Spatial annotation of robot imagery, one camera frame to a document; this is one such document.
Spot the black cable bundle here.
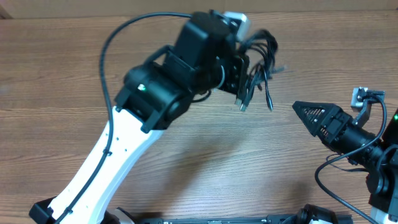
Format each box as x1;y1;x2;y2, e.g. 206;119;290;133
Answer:
233;29;287;113

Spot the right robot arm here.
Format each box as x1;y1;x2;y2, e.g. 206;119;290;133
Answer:
292;95;397;223

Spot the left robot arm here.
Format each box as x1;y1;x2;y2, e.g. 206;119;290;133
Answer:
29;11;251;223

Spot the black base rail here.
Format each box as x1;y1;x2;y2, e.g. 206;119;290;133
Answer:
114;205;354;224

